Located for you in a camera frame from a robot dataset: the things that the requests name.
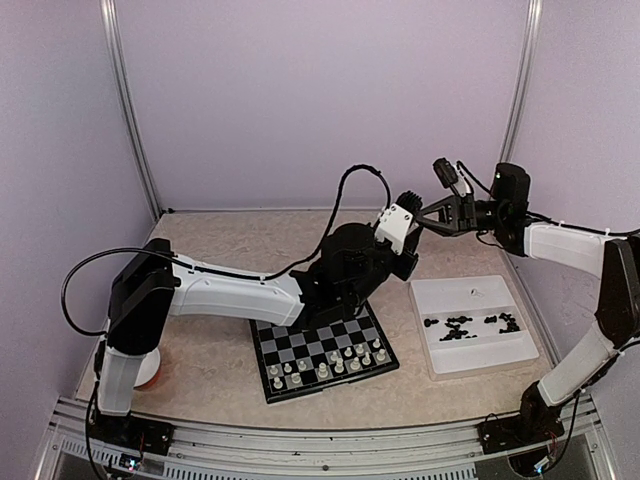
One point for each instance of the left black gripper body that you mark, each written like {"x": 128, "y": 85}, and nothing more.
{"x": 411, "y": 259}

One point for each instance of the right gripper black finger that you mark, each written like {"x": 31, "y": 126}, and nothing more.
{"x": 442, "y": 228}
{"x": 444, "y": 209}

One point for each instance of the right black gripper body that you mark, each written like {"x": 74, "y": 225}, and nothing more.
{"x": 469, "y": 219}

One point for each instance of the white chess bishop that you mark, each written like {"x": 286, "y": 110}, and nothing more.
{"x": 355, "y": 365}

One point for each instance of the white chess king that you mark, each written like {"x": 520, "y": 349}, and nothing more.
{"x": 339, "y": 366}

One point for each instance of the white chess queen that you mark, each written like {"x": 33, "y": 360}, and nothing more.
{"x": 322, "y": 371}

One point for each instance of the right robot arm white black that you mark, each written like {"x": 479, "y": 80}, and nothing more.
{"x": 612, "y": 258}

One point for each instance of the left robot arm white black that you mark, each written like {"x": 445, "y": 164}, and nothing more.
{"x": 157, "y": 283}

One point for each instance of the black chess piece far left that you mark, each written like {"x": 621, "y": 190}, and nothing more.
{"x": 427, "y": 322}

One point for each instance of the black chess pieces cluster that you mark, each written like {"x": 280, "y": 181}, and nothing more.
{"x": 457, "y": 328}
{"x": 506, "y": 322}

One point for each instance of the black chess pieces right cluster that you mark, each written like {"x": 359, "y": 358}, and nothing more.
{"x": 506, "y": 322}

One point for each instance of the black grey chess board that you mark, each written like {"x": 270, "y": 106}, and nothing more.
{"x": 294, "y": 363}

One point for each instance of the white plastic tray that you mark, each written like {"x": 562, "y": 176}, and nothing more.
{"x": 488, "y": 351}

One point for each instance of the white orange bowl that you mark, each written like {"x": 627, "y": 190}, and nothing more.
{"x": 149, "y": 368}

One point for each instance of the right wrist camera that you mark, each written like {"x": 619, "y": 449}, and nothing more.
{"x": 451, "y": 178}

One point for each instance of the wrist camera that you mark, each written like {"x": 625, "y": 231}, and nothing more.
{"x": 451, "y": 178}
{"x": 394, "y": 222}

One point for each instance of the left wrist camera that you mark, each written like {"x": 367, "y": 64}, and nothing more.
{"x": 394, "y": 222}

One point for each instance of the right aluminium frame post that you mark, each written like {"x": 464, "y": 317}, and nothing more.
{"x": 522, "y": 82}

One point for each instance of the aluminium frame post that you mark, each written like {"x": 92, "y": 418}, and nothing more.
{"x": 110, "y": 22}
{"x": 522, "y": 82}

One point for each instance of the aluminium front rail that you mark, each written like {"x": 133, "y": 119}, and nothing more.
{"x": 202, "y": 450}

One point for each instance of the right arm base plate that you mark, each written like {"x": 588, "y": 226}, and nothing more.
{"x": 508, "y": 433}

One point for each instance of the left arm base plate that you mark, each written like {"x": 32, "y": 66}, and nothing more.
{"x": 132, "y": 432}

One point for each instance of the left aluminium frame post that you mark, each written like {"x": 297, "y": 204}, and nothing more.
{"x": 110, "y": 22}

